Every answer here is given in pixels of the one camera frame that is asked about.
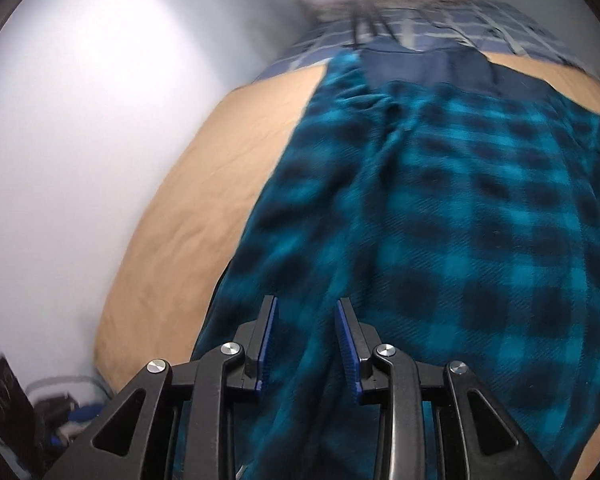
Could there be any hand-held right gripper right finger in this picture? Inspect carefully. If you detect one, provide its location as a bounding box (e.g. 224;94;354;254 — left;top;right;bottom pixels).
334;297;563;480

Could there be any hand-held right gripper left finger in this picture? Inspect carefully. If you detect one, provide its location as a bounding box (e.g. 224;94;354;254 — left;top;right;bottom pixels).
42;295;279;480

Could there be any teal plaid fleece garment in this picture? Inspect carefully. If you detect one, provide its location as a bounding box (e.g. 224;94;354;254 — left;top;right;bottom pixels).
175;46;600;480

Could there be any tan blanket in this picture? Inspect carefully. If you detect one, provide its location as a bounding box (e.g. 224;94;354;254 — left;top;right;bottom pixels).
94;52;600;480

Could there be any dark box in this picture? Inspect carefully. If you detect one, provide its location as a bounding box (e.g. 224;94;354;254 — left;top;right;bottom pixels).
0;352;37;480

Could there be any black tripod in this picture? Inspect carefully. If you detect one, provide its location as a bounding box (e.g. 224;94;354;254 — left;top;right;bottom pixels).
347;0;396;51

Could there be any blue checked bed sheet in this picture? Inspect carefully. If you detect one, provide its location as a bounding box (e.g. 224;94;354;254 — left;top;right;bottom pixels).
252;0;588;83

